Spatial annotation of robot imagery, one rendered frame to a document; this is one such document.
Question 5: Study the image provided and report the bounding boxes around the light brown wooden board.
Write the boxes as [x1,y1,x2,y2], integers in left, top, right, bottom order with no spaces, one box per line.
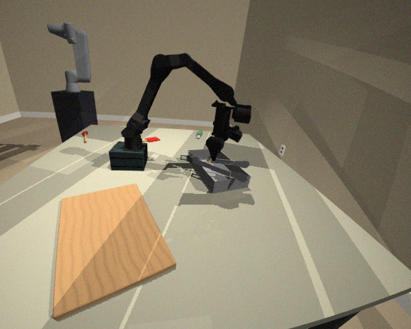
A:
[53,183,177,320]

